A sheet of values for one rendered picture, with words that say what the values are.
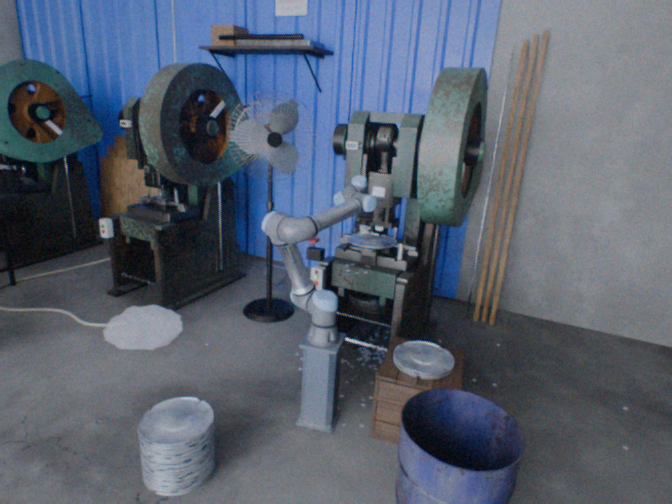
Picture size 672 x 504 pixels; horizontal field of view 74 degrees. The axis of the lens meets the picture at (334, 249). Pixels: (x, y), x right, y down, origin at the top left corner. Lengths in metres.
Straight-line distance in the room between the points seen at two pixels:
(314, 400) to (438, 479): 0.85
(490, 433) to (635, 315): 2.24
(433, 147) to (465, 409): 1.13
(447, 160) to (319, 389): 1.23
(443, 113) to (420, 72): 1.60
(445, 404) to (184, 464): 1.06
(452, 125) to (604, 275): 2.08
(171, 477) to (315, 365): 0.74
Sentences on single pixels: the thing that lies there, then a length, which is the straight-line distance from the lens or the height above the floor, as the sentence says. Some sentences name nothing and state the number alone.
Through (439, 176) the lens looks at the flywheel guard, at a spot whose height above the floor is 1.23.
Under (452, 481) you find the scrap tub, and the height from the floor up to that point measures 0.42.
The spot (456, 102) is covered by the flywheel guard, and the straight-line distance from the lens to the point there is 2.18.
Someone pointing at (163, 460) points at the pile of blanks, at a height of 0.18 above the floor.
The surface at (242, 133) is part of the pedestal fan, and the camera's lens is 2.98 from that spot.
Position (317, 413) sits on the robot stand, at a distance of 2.30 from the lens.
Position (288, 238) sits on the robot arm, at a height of 0.98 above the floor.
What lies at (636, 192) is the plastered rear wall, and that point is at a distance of 3.71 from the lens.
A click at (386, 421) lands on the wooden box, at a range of 2.25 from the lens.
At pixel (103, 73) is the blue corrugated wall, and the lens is 5.69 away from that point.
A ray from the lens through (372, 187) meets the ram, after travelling 2.57.
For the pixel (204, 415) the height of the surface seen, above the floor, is 0.24.
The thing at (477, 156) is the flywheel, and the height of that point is 1.31.
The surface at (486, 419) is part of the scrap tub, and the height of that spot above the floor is 0.40.
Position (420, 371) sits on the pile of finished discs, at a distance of 2.15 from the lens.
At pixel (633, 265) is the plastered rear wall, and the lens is 3.82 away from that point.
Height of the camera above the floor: 1.51
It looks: 18 degrees down
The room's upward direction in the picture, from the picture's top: 3 degrees clockwise
